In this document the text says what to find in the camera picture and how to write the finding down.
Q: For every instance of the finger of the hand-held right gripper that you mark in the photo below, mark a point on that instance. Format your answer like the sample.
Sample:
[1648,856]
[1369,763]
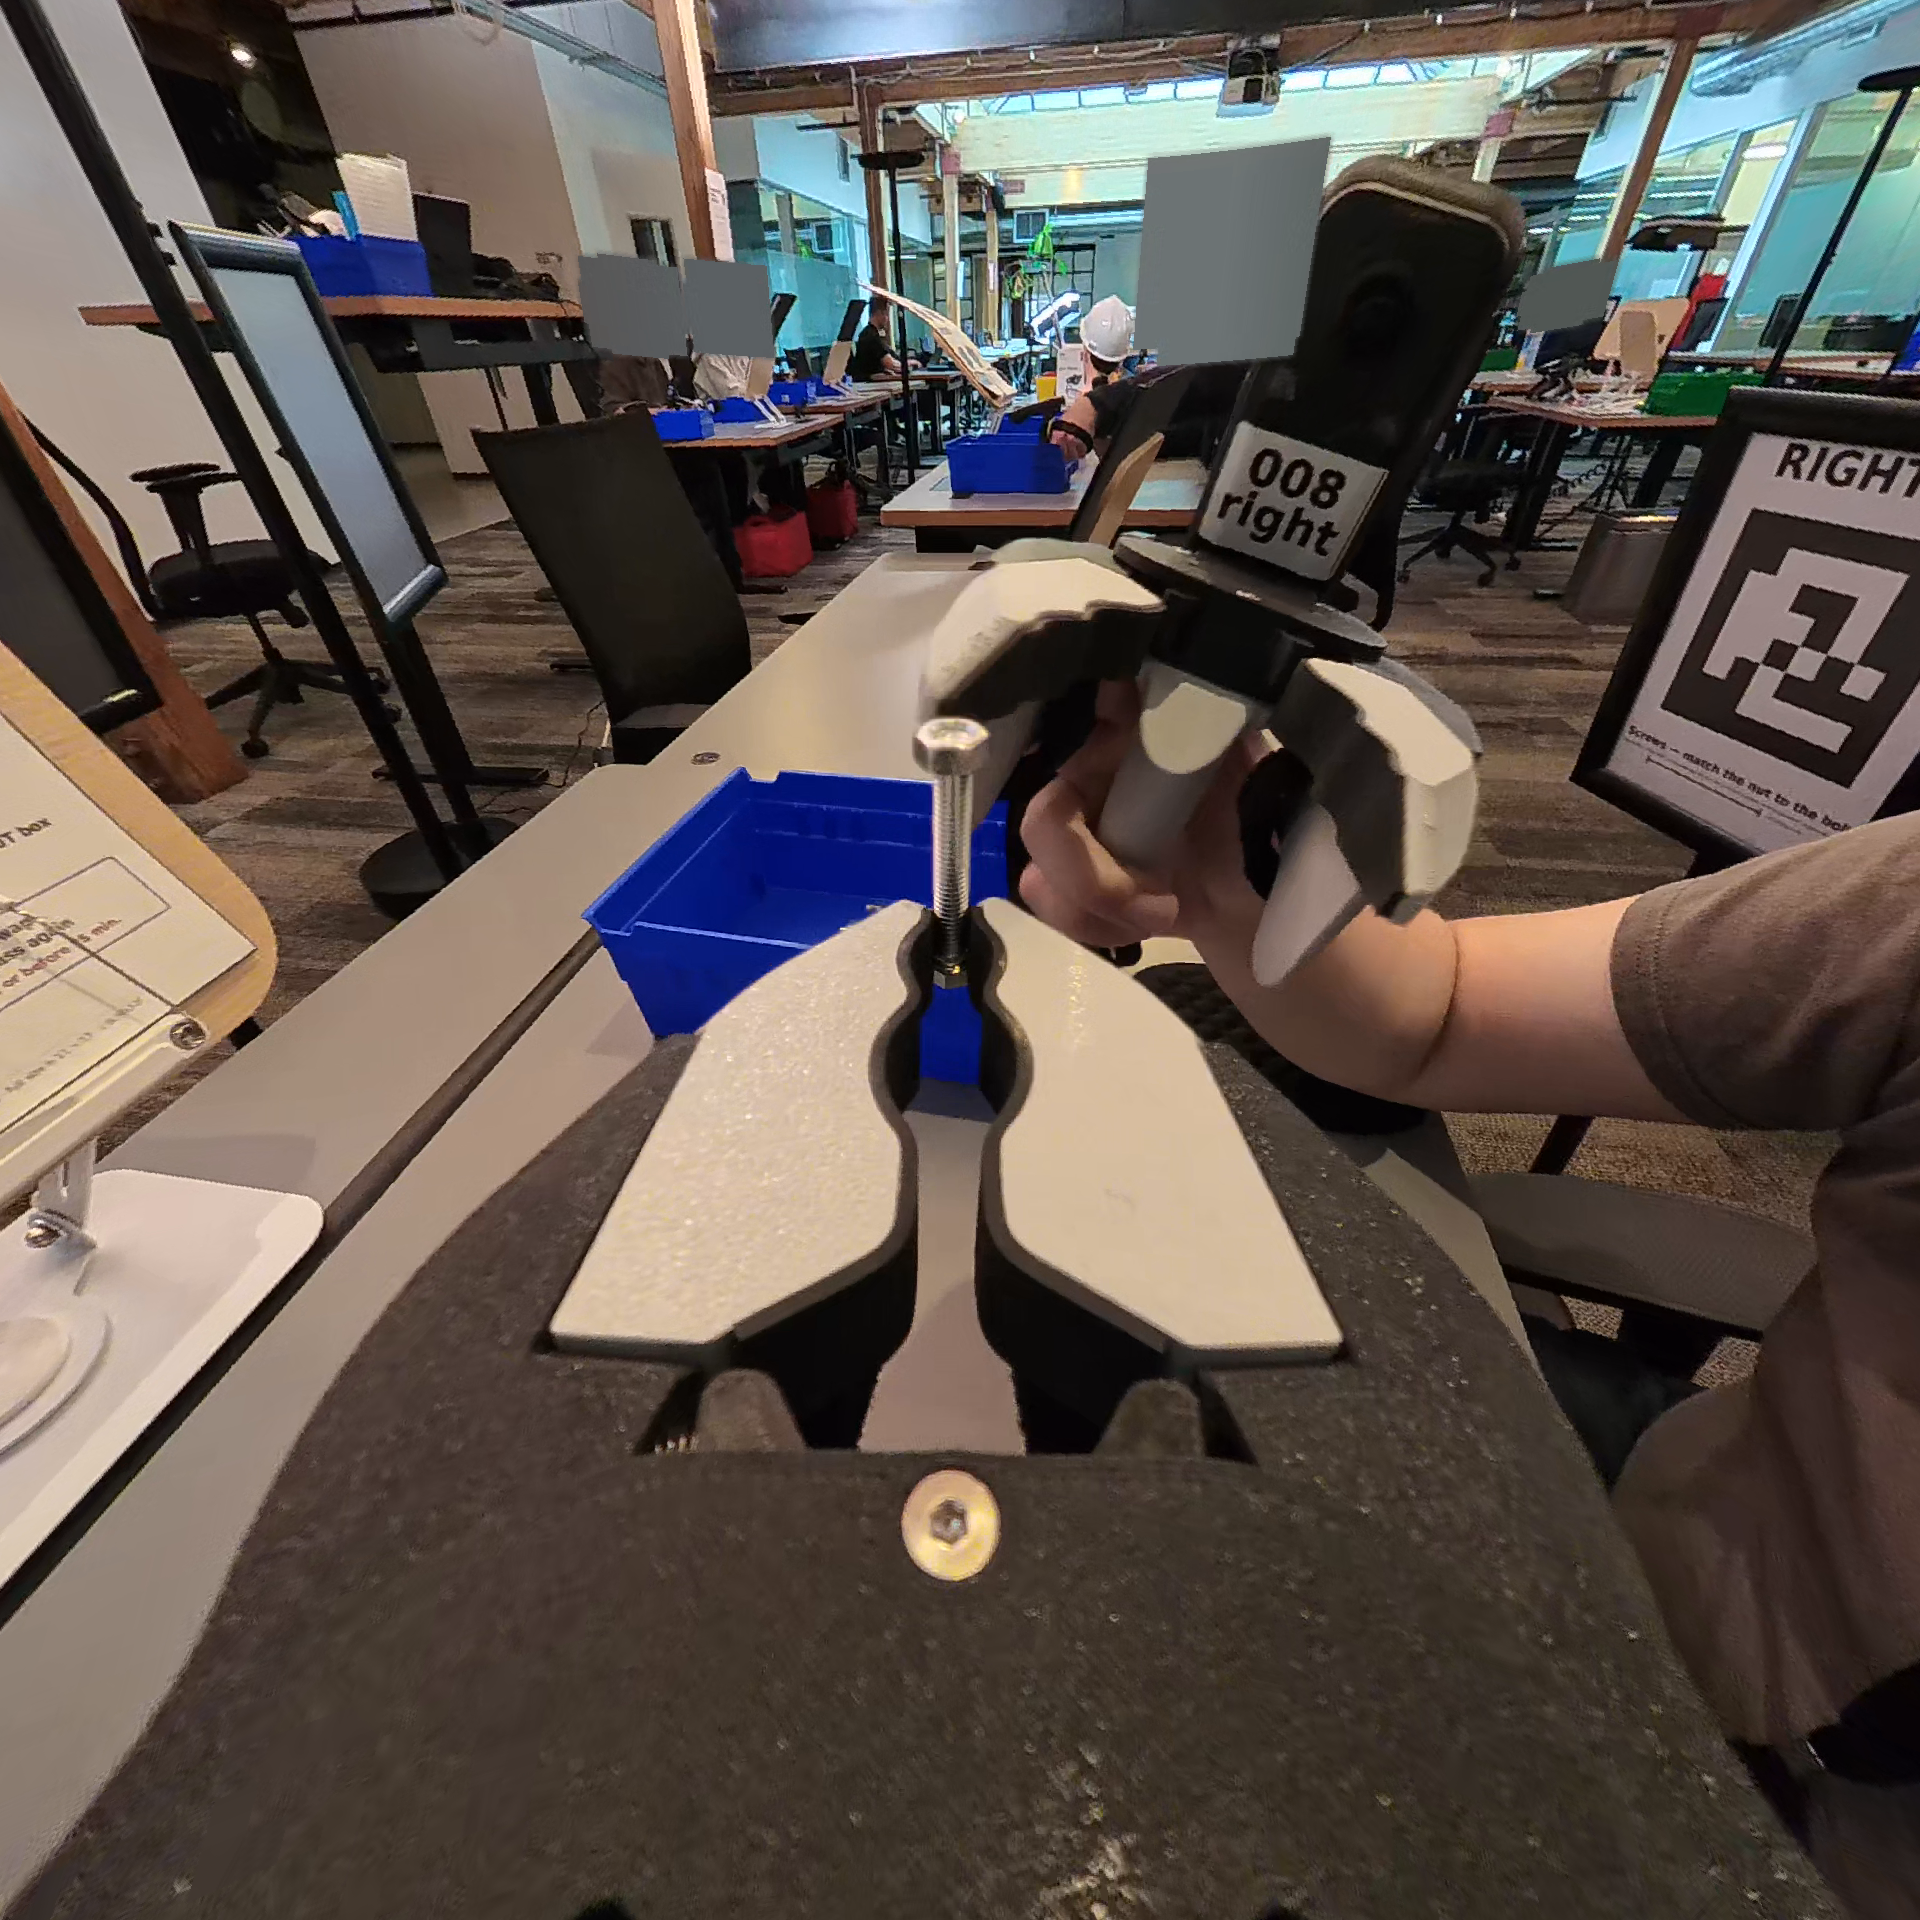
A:
[1419,781]
[1021,616]

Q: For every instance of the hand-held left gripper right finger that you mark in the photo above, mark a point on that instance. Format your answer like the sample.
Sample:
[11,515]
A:
[1156,1184]

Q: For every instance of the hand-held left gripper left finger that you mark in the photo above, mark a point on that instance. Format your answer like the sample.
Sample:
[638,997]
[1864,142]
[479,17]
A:
[734,1184]

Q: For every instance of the long thin steel bolt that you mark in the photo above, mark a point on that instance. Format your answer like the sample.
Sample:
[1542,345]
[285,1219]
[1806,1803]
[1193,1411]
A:
[955,856]

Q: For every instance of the blue plastic parts bin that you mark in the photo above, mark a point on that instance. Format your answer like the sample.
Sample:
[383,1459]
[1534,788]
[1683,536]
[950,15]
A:
[1004,470]
[681,427]
[750,902]
[369,269]

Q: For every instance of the person's right forearm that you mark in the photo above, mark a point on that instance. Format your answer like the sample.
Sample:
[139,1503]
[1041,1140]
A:
[1531,1005]

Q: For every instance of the person's right hand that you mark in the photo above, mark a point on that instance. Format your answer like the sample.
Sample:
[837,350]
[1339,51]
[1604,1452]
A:
[1184,916]

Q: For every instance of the red container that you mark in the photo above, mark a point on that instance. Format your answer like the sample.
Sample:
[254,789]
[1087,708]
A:
[832,513]
[773,548]

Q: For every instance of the wooden top standing desk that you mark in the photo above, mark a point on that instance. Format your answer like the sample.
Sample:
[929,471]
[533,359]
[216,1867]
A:
[301,307]
[1589,407]

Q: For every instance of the ceiling mounted projector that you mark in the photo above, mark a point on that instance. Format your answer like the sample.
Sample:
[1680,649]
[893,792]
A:
[1252,83]

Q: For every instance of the grey metal trash bin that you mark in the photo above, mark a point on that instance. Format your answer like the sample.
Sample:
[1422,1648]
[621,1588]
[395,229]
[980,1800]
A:
[1613,579]

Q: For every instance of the white hard hat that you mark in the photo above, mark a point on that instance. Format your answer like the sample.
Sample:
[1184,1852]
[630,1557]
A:
[1107,324]

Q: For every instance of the green plastic bin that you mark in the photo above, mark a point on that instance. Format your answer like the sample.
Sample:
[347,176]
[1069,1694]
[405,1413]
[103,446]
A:
[1703,395]

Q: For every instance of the black framed marker sign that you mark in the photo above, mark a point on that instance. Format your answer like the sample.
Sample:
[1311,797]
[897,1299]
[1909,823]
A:
[1800,629]

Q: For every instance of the black pole floor stand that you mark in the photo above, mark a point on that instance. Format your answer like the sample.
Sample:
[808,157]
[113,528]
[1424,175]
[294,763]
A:
[435,870]

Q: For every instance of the black floor lamp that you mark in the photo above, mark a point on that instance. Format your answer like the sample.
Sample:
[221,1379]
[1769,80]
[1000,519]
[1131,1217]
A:
[1894,80]

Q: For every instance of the black box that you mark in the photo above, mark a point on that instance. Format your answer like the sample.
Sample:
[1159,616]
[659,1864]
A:
[441,240]

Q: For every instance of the printed instruction sheet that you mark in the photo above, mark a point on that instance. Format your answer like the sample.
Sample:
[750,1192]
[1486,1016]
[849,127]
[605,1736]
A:
[91,902]

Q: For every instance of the white packaging stack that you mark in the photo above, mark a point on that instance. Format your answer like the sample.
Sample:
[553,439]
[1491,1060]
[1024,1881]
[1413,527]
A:
[376,195]

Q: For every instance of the black framed display panel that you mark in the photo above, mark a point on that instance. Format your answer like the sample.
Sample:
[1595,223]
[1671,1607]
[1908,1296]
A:
[61,599]

